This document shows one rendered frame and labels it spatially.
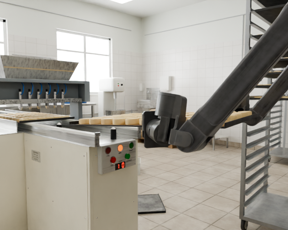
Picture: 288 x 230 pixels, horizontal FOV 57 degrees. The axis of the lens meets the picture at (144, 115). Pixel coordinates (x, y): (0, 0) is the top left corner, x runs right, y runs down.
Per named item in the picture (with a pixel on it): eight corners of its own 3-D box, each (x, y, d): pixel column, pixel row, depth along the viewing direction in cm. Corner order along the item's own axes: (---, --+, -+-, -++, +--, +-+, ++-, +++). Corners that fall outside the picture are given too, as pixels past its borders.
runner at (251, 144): (249, 148, 197) (249, 144, 197) (245, 148, 199) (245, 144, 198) (272, 137, 246) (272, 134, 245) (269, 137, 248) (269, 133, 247)
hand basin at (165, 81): (171, 122, 640) (171, 75, 630) (161, 123, 614) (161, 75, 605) (141, 119, 710) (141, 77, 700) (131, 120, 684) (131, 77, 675)
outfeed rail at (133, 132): (-3, 116, 277) (-3, 110, 277) (0, 116, 280) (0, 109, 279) (138, 139, 144) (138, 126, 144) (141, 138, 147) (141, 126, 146)
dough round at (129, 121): (134, 123, 93) (133, 117, 93) (143, 123, 90) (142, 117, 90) (122, 124, 90) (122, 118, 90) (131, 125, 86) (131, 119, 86)
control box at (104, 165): (97, 173, 130) (97, 145, 128) (131, 163, 147) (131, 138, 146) (102, 175, 127) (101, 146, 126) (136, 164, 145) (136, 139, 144)
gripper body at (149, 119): (143, 147, 75) (148, 152, 67) (142, 111, 74) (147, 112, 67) (166, 145, 76) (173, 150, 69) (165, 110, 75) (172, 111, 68)
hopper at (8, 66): (-16, 79, 180) (-17, 58, 178) (59, 81, 221) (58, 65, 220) (1, 78, 160) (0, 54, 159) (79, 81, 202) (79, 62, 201)
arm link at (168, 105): (190, 149, 57) (202, 147, 64) (200, 96, 56) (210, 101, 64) (142, 138, 63) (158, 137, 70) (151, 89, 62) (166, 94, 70)
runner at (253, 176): (248, 184, 199) (248, 180, 199) (244, 183, 201) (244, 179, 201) (271, 165, 248) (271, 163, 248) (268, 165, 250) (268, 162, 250)
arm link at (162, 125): (152, 145, 61) (175, 148, 62) (157, 115, 61) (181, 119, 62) (146, 140, 68) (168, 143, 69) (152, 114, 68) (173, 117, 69)
